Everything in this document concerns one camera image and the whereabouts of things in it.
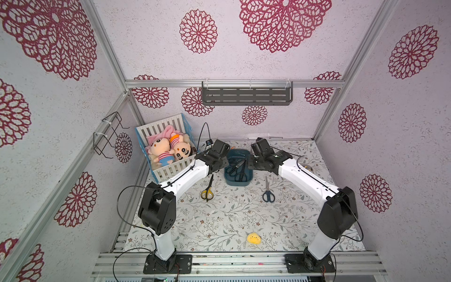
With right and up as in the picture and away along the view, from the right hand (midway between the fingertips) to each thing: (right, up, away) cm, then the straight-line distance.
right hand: (254, 162), depth 87 cm
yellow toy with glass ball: (+31, -3, +10) cm, 33 cm away
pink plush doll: (-51, +8, +10) cm, 53 cm away
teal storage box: (-8, -7, +16) cm, 19 cm away
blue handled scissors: (+9, -18, +7) cm, 21 cm away
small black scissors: (-5, -9, +15) cm, 18 cm away
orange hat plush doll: (-40, +9, +12) cm, 42 cm away
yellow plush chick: (-2, -34, -9) cm, 35 cm away
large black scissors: (-10, -6, +16) cm, 20 cm away
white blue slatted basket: (-44, +25, +22) cm, 55 cm away
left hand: (-17, +1, +2) cm, 17 cm away
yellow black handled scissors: (-24, -17, +7) cm, 31 cm away
